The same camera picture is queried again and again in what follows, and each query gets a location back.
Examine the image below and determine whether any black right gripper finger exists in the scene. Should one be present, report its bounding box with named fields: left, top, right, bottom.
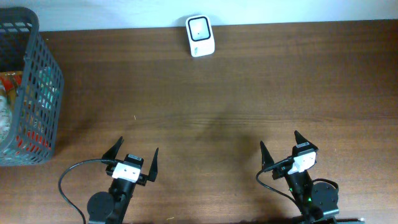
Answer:
left=294, top=130, right=312, bottom=146
left=260, top=141, right=275, bottom=170

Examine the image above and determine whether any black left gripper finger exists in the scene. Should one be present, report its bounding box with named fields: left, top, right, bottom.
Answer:
left=147, top=148, right=159, bottom=182
left=102, top=136, right=124, bottom=161

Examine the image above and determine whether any cream snack bag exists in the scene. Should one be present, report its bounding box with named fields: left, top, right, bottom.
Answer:
left=0, top=84, right=12, bottom=142

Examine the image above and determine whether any teal tissue packet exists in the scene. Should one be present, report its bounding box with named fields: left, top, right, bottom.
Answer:
left=38, top=67, right=58, bottom=110

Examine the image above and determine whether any orange spaghetti packet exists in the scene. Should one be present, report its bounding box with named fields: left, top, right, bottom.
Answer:
left=1, top=71, right=23, bottom=93

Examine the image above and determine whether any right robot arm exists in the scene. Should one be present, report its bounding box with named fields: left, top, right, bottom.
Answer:
left=256, top=131, right=364, bottom=224

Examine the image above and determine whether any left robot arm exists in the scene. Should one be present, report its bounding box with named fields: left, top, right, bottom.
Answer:
left=87, top=138, right=159, bottom=224

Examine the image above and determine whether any white barcode scanner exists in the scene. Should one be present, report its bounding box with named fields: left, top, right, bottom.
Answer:
left=185, top=15, right=215, bottom=57

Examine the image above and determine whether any dark grey plastic basket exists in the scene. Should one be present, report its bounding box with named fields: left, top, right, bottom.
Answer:
left=1, top=7, right=65, bottom=167

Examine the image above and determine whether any black left camera cable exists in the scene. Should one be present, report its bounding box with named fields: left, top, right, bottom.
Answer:
left=57, top=159, right=116, bottom=224

